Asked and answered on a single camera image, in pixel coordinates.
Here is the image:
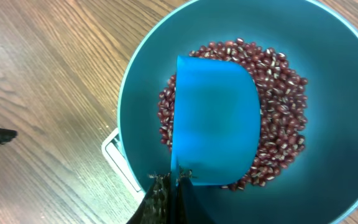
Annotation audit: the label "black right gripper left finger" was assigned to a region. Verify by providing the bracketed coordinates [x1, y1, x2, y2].
[127, 172, 171, 224]

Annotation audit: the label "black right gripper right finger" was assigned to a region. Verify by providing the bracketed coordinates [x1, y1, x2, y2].
[175, 167, 215, 224]

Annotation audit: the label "blue plastic measuring scoop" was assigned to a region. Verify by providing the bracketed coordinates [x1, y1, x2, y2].
[170, 56, 260, 223]

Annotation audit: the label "white digital kitchen scale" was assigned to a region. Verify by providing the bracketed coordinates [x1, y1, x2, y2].
[101, 128, 145, 203]

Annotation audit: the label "blue metal bowl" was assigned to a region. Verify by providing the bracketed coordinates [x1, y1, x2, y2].
[117, 1, 358, 223]

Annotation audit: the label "red beans in bowl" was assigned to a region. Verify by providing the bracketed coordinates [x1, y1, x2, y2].
[157, 37, 309, 192]

